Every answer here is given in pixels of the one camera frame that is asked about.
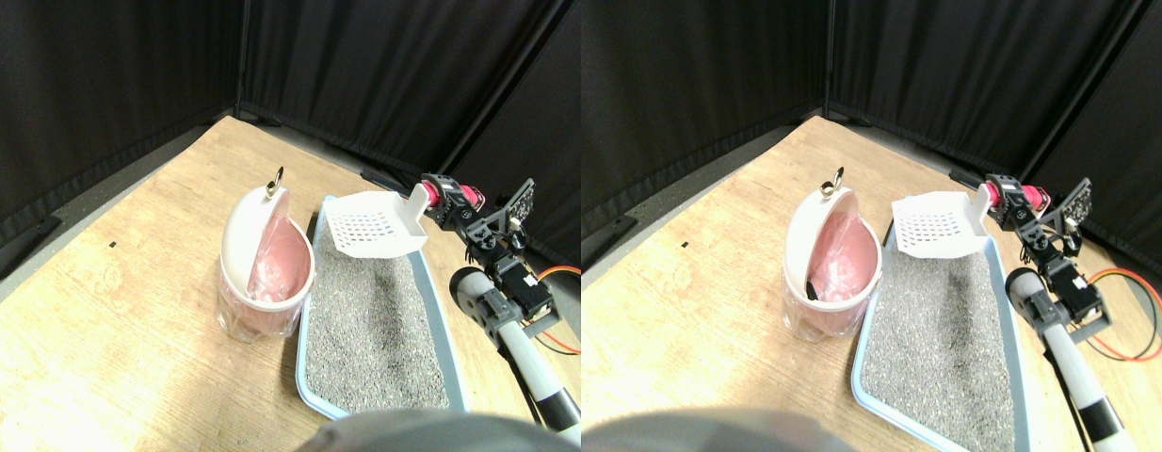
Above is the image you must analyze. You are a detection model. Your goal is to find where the orange wire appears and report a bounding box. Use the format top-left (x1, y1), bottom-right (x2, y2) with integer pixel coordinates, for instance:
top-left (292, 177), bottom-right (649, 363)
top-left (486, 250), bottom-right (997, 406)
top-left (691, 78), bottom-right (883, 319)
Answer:
top-left (1088, 267), bottom-right (1162, 363)
top-left (536, 267), bottom-right (581, 356)

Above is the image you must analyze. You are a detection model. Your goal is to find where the white bin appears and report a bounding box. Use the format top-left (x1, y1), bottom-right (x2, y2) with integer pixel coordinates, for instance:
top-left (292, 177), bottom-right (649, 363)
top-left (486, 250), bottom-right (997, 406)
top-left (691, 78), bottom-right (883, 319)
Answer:
top-left (216, 167), bottom-right (316, 343)
top-left (782, 167), bottom-right (885, 342)

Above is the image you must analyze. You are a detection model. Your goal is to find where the blue litter tray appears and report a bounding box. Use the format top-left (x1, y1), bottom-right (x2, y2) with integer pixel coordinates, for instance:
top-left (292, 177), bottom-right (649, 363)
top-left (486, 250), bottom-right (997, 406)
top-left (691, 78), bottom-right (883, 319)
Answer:
top-left (850, 218), bottom-right (1031, 452)
top-left (297, 195), bottom-right (471, 420)

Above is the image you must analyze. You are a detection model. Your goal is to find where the black curtain stand pole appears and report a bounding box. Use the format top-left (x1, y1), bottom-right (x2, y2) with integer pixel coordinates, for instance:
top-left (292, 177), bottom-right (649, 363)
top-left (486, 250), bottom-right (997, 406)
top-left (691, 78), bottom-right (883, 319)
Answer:
top-left (234, 0), bottom-right (252, 119)
top-left (1033, 0), bottom-right (1156, 180)
top-left (438, 0), bottom-right (568, 178)
top-left (821, 0), bottom-right (838, 119)

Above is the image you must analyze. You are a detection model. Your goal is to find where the black wire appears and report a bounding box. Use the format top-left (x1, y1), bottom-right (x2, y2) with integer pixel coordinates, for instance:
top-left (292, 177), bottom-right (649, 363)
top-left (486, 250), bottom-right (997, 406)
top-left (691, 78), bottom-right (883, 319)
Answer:
top-left (1089, 275), bottom-right (1159, 359)

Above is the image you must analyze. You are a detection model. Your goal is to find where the white scoop with red handle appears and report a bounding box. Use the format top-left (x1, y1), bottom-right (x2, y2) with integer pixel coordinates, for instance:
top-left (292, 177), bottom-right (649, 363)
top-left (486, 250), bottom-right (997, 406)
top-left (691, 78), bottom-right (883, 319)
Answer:
top-left (890, 181), bottom-right (1051, 260)
top-left (327, 182), bottom-right (486, 261)

